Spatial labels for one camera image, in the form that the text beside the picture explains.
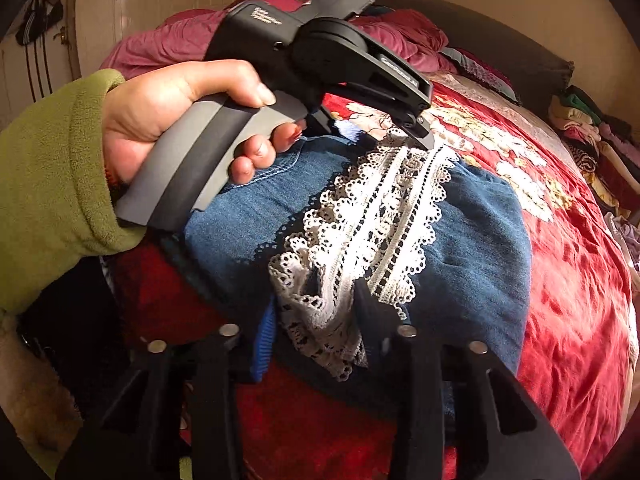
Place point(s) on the pink duvet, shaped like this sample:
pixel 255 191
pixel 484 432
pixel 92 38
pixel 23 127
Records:
pixel 165 45

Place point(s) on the blue denim pants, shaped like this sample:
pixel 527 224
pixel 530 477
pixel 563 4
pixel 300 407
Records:
pixel 480 260

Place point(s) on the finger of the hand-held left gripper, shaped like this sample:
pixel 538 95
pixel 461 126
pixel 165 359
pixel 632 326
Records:
pixel 417 127

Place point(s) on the stack of folded clothes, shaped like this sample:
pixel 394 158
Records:
pixel 590 130

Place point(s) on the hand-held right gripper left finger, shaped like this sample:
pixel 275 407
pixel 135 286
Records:
pixel 262 355

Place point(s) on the dark patterned pillow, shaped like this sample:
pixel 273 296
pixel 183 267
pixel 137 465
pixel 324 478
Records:
pixel 480 72

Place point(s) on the person's left hand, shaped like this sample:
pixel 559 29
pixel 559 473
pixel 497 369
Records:
pixel 150 100

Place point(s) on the dark grey bed headboard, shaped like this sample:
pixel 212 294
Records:
pixel 500 40

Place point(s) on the dark hanging cloth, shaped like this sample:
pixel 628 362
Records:
pixel 37 20

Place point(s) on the white and purple clothes bundle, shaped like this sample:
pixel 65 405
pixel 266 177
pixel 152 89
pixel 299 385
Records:
pixel 627 240

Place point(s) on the cream wardrobe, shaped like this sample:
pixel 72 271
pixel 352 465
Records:
pixel 150 0

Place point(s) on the red floral blanket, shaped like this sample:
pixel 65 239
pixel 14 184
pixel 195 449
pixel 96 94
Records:
pixel 565 310

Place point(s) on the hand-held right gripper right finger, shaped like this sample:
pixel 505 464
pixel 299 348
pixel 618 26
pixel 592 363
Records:
pixel 375 325

